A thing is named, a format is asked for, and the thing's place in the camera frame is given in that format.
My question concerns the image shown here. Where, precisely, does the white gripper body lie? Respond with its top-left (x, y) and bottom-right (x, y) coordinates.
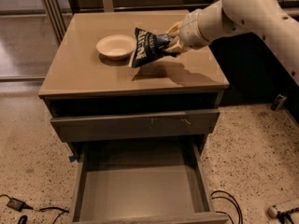
top-left (179, 9), bottom-right (211, 49)

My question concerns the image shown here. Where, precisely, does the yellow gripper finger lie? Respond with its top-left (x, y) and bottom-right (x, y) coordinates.
top-left (164, 36), bottom-right (190, 54)
top-left (166, 21), bottom-right (181, 37)

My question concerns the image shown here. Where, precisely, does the blue chip bag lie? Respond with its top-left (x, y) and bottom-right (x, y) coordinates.
top-left (129, 28), bottom-right (171, 68)

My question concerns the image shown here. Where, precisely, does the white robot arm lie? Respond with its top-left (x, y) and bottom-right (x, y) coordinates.
top-left (165, 0), bottom-right (299, 85)

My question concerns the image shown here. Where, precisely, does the grey drawer cabinet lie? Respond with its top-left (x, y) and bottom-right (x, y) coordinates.
top-left (37, 9), bottom-right (231, 224)

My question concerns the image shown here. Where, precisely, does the closed grey top drawer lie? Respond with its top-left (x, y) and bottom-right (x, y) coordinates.
top-left (50, 109), bottom-right (220, 143)

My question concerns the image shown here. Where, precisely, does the open grey middle drawer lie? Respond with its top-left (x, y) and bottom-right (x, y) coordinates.
top-left (69, 142), bottom-right (228, 224)

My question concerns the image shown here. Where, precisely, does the white paper bowl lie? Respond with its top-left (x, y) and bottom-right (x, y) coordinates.
top-left (96, 35), bottom-right (135, 61)

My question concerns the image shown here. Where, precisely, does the small grey floor device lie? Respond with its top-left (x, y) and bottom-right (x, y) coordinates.
top-left (270, 93), bottom-right (287, 111)

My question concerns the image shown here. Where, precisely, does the blue tape piece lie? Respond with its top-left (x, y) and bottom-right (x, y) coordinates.
top-left (68, 155), bottom-right (77, 162)

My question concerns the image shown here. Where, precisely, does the white power strip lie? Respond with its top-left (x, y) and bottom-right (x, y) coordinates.
top-left (266, 197), bottom-right (299, 218)

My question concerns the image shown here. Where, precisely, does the black power adapter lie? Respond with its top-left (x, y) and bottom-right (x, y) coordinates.
top-left (7, 198), bottom-right (32, 212)

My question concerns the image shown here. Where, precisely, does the black cable on floor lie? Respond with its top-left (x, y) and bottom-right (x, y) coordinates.
top-left (209, 189), bottom-right (244, 224)

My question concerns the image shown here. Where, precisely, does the black adapter cable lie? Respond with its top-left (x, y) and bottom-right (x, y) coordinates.
top-left (0, 193), bottom-right (70, 224)

